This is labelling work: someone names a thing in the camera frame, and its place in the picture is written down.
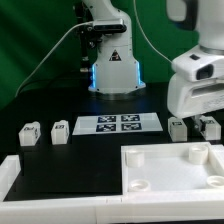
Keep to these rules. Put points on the white left obstacle wall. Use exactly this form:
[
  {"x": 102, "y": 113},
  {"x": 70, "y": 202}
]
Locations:
[{"x": 9, "y": 170}]

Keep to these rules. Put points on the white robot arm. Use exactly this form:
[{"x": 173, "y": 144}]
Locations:
[{"x": 116, "y": 71}]

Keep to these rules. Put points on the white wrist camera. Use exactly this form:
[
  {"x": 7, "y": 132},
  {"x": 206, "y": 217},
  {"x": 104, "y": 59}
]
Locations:
[{"x": 198, "y": 65}]

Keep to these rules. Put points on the white marker sheet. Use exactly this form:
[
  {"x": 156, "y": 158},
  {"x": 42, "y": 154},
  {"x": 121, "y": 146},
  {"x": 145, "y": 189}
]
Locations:
[{"x": 121, "y": 123}]

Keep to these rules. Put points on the white obstacle wall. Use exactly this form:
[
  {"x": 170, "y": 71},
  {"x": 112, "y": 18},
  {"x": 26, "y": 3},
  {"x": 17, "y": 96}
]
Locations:
[
  {"x": 9, "y": 170},
  {"x": 132, "y": 208}
]

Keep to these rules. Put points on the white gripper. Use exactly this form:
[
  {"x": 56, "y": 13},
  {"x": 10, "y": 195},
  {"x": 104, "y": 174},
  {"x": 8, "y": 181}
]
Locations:
[{"x": 187, "y": 99}]

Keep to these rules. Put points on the black camera on stand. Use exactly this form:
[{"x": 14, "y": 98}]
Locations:
[{"x": 110, "y": 26}]

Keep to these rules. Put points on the white square table top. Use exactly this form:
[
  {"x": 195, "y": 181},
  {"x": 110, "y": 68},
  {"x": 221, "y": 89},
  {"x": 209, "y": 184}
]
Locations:
[{"x": 173, "y": 167}]

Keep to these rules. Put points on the white front obstacle wall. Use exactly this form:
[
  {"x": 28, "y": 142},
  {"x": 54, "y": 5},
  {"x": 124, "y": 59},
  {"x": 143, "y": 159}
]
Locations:
[{"x": 132, "y": 208}]

